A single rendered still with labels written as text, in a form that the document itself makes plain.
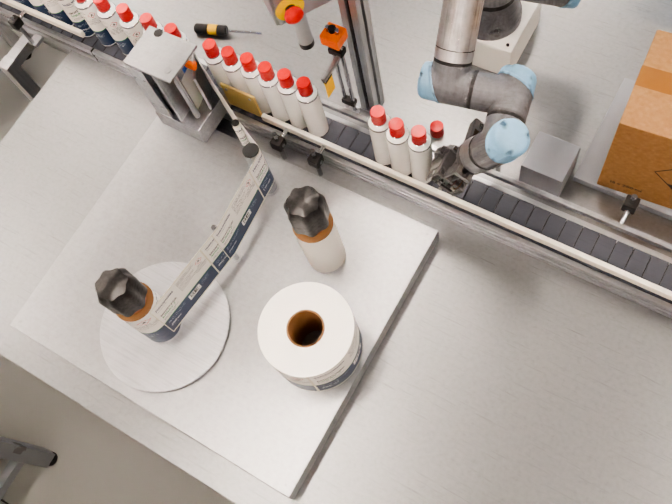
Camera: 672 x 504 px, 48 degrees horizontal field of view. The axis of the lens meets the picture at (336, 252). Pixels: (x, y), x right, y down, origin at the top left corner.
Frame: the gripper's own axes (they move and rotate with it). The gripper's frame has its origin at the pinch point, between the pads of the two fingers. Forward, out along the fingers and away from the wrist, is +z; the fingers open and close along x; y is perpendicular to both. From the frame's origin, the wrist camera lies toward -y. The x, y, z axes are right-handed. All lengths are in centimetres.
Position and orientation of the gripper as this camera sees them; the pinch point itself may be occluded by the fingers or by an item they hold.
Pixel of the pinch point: (437, 169)
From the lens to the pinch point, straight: 174.1
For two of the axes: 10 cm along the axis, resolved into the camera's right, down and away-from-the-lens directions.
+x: 8.2, 5.4, 1.9
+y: -5.0, 8.3, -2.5
